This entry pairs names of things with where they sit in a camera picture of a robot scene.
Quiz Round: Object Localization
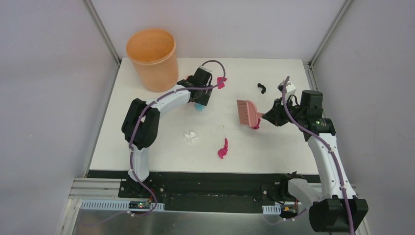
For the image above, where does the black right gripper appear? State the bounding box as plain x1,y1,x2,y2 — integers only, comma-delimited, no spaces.
263,96,306,127

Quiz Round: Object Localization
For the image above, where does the pink hand brush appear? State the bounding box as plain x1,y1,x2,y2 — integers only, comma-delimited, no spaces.
236,99,264,128

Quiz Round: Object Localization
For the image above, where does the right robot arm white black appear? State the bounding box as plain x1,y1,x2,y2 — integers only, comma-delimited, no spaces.
263,90,369,234

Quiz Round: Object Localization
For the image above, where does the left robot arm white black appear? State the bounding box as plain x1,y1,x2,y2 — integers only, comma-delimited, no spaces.
121,66,212,198

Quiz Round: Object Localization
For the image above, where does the magenta paper scrap centre right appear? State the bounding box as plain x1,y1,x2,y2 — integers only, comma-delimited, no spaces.
252,118,261,130

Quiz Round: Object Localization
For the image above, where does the magenta paper scrap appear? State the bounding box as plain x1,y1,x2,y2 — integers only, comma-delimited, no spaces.
217,77,227,89
217,138,229,159
252,118,261,130

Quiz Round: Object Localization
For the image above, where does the magenta paper scrap top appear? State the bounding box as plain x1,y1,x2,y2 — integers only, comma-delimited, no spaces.
217,77,227,89

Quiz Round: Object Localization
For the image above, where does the light blue paper scrap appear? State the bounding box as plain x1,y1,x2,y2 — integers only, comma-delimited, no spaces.
194,103,206,111

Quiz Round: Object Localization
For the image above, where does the black paper scrap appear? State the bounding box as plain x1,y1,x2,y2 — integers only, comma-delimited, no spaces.
257,83,266,94

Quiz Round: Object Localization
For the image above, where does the orange plastic bin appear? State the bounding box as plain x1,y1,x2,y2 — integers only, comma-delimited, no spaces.
126,28,179,92

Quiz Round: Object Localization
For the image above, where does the white paper scrap centre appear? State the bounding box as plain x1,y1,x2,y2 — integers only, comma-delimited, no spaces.
183,131,199,144

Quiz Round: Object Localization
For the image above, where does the magenta paper scrap bottom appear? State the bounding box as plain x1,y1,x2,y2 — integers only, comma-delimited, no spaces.
217,138,229,159

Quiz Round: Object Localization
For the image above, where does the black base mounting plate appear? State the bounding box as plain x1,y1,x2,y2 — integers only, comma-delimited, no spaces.
118,171,310,214

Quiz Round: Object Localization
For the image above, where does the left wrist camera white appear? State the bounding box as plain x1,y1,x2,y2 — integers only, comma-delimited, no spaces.
199,65,212,74

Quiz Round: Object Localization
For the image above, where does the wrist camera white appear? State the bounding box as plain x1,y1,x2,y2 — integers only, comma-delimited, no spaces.
199,65,212,74
277,81,297,99

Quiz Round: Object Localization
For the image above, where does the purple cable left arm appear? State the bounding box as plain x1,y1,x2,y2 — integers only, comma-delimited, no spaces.
129,60,227,217

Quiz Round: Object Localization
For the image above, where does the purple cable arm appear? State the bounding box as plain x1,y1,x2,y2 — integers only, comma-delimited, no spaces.
281,76,356,235
129,60,227,217

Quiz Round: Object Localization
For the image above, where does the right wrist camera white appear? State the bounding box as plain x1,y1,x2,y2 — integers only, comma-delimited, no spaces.
277,81,297,99

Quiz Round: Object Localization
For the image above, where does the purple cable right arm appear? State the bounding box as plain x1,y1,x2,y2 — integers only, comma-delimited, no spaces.
281,76,356,235

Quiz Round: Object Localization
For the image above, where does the right white slotted cable duct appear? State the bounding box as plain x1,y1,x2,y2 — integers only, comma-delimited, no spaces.
262,204,281,215

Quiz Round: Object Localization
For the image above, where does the white slotted cable duct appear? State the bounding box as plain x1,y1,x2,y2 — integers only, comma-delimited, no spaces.
262,204,281,215
80,200,165,212

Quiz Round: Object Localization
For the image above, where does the left white slotted cable duct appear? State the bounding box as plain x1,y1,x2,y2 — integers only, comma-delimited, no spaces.
80,200,165,212

